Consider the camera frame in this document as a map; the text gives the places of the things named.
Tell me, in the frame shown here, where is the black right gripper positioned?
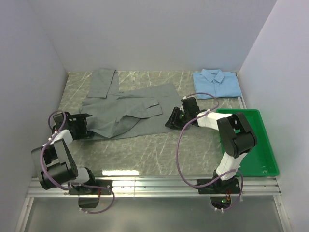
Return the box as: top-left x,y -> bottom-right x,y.
165,107 -> 191,131

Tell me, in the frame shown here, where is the grey long sleeve shirt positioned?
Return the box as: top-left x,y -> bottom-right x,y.
79,69 -> 181,140

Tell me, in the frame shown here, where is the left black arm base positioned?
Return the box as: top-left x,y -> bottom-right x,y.
68,180 -> 115,214

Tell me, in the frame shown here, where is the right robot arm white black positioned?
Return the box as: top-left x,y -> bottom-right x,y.
165,97 -> 257,193

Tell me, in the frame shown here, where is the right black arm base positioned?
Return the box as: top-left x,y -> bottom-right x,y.
194,177 -> 243,212

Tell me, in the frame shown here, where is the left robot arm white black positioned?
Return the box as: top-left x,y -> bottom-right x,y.
31,110 -> 97,194

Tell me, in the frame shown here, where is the folded light blue shirt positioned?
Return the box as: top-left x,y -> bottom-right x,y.
192,69 -> 242,100

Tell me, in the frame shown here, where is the green plastic tray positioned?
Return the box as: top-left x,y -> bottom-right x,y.
216,108 -> 280,177

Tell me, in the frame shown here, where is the aluminium mounting rail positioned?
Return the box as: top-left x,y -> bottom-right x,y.
15,176 -> 292,232

